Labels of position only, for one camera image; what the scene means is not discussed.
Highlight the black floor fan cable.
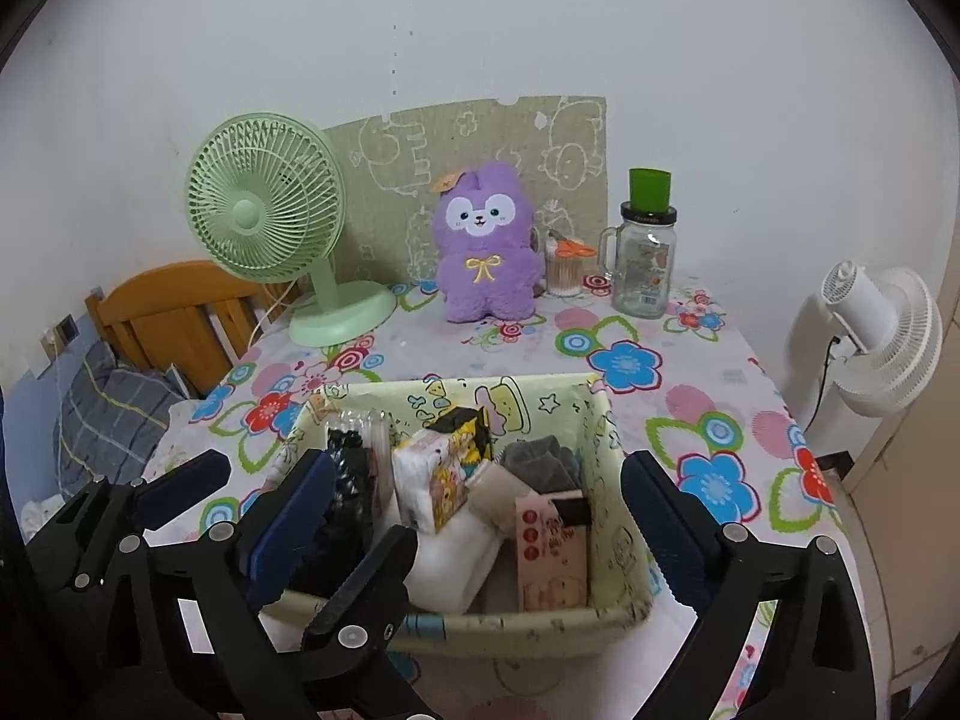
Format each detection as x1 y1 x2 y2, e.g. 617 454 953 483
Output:
802 331 850 430

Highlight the floral tablecloth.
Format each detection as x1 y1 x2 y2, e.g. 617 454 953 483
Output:
149 283 844 718

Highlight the white floor fan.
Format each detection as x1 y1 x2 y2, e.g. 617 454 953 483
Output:
793 259 944 437

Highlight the white beige sock bundle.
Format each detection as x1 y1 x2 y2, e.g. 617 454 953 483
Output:
405 461 534 614

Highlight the cotton swab container orange lid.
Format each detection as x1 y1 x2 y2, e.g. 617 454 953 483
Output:
545 229 597 298

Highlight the clear plastic package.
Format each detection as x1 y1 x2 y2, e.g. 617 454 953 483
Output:
325 410 394 523

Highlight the green desk fan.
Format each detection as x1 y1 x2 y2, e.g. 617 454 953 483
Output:
185 112 395 348

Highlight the pink wet wipes pack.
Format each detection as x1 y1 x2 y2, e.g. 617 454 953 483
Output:
514 489 592 613

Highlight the glass mug jar green lid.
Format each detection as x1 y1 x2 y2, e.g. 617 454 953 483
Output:
597 167 677 320

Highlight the grey plaid pillow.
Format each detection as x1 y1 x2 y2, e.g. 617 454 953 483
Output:
53 341 185 499

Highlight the yellow cartoon storage box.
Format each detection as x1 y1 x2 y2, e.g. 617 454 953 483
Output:
257 372 656 662

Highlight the green cartoon cardboard panel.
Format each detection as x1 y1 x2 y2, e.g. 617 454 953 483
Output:
325 96 608 284

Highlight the colourful cartoon tissue pack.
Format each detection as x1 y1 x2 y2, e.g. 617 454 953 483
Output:
392 427 482 535

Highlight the grey folded cloth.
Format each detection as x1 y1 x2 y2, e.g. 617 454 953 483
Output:
500 436 583 494

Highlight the white fan power cable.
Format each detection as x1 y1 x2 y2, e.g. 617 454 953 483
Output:
242 280 313 361

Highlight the purple plush toy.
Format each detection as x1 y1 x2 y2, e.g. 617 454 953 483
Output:
431 161 545 323

